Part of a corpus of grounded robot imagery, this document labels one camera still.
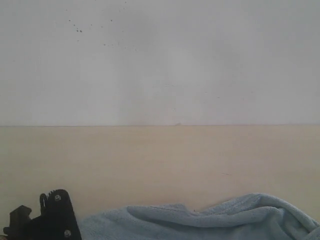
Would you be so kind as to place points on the light blue terry towel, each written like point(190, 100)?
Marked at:
point(253, 216)

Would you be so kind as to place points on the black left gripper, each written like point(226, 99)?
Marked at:
point(57, 220)

